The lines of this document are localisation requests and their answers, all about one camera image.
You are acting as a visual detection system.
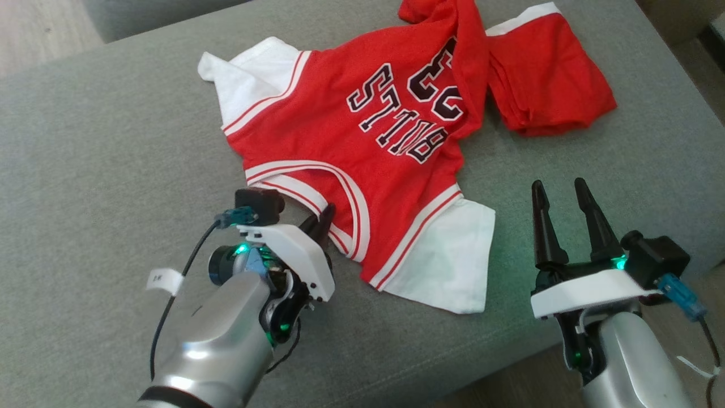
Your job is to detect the grey sofa back cushion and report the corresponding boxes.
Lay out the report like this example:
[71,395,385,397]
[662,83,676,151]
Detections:
[82,0,251,44]

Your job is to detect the white right cable label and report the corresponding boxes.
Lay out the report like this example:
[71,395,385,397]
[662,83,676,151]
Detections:
[676,355,720,380]

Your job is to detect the right camera cable blue plug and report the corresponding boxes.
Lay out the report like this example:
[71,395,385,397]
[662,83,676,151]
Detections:
[657,273,724,408]

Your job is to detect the red white basketball jersey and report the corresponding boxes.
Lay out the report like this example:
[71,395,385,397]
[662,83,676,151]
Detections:
[197,0,497,315]

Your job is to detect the white cable label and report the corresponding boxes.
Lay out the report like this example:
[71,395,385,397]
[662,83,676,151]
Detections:
[676,355,720,380]
[146,267,185,297]

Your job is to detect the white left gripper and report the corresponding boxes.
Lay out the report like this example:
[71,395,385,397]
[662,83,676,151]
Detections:
[208,203,336,345]

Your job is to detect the white left cable label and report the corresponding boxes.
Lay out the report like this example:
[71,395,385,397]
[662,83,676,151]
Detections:
[146,267,185,297]

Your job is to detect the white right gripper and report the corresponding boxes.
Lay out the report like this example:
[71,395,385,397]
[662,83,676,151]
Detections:
[531,177,661,386]

